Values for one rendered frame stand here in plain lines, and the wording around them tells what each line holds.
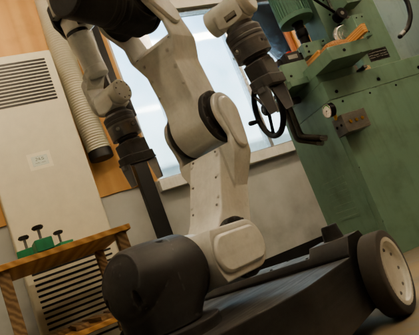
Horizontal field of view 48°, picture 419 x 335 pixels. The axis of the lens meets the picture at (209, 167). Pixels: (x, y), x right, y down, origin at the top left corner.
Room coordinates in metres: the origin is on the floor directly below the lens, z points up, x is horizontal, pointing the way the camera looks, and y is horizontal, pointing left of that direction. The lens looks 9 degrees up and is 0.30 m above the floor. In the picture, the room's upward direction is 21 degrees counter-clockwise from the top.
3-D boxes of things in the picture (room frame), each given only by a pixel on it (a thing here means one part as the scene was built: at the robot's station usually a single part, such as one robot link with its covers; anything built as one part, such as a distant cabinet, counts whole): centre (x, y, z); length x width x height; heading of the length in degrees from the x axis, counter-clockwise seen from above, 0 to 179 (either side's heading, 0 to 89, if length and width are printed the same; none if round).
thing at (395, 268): (1.16, -0.30, 0.10); 0.20 x 0.05 x 0.20; 146
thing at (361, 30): (2.15, -0.72, 0.92); 0.56 x 0.02 x 0.04; 19
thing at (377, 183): (2.31, -0.79, 0.35); 0.58 x 0.45 x 0.71; 109
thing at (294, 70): (2.16, -0.51, 0.91); 0.15 x 0.14 x 0.09; 19
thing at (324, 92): (2.31, -0.79, 0.76); 0.57 x 0.45 x 0.09; 109
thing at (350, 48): (2.19, -0.59, 0.87); 0.61 x 0.30 x 0.06; 19
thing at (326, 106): (1.96, -0.56, 0.65); 0.06 x 0.04 x 0.08; 19
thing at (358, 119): (1.98, -0.63, 0.58); 0.12 x 0.08 x 0.08; 109
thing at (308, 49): (2.27, -0.70, 1.03); 0.14 x 0.07 x 0.09; 109
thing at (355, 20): (2.18, -0.90, 1.02); 0.09 x 0.07 x 0.12; 19
